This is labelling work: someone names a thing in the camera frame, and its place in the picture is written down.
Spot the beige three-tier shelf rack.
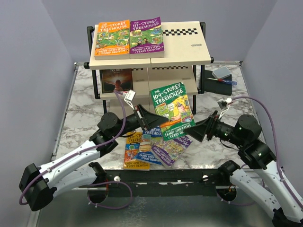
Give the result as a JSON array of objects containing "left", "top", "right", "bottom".
[{"left": 84, "top": 21, "right": 211, "bottom": 114}]

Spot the yellow 130-Storey Treehouse book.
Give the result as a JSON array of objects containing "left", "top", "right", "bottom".
[{"left": 123, "top": 132, "right": 150, "bottom": 171}]

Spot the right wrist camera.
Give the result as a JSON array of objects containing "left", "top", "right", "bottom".
[{"left": 217, "top": 97, "right": 233, "bottom": 110}]

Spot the blue 91-Storey Treehouse book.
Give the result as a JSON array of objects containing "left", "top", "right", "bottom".
[{"left": 135, "top": 126, "right": 162, "bottom": 166}]

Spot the dark Three Days To See book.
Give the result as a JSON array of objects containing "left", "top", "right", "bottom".
[{"left": 102, "top": 69, "right": 133, "bottom": 94}]

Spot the lilac Treehouse book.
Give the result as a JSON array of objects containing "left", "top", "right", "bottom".
[{"left": 151, "top": 136, "right": 193, "bottom": 167}]

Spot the grey small case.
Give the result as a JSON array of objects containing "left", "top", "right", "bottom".
[{"left": 212, "top": 66, "right": 232, "bottom": 79}]

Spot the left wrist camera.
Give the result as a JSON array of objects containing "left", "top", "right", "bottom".
[{"left": 123, "top": 90, "right": 136, "bottom": 102}]

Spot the purple 117-Storey Treehouse book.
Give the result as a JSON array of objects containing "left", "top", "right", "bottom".
[{"left": 130, "top": 17, "right": 165, "bottom": 59}]

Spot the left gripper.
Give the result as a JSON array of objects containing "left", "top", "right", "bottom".
[{"left": 113, "top": 104, "right": 169, "bottom": 139}]

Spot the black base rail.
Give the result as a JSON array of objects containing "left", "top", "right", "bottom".
[{"left": 78, "top": 168, "right": 237, "bottom": 197}]

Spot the orange 39-Storey Treehouse book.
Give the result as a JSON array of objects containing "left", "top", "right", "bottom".
[{"left": 93, "top": 19, "right": 130, "bottom": 60}]

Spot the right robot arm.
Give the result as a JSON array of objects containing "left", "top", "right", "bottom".
[{"left": 184, "top": 112, "right": 303, "bottom": 227}]

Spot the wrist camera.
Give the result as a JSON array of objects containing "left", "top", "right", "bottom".
[
  {"left": 217, "top": 97, "right": 233, "bottom": 110},
  {"left": 123, "top": 90, "right": 136, "bottom": 102}
]

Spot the red blue screwdriver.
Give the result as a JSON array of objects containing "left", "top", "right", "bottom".
[{"left": 207, "top": 78, "right": 237, "bottom": 86}]

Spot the black box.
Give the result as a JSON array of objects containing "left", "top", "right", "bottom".
[{"left": 201, "top": 70, "right": 232, "bottom": 96}]

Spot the green 104-Storey Treehouse book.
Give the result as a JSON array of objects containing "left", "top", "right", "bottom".
[{"left": 150, "top": 82, "right": 195, "bottom": 141}]

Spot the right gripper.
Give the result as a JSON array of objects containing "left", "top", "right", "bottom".
[{"left": 183, "top": 110, "right": 246, "bottom": 147}]

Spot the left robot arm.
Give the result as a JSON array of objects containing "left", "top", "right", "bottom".
[{"left": 19, "top": 104, "right": 168, "bottom": 211}]

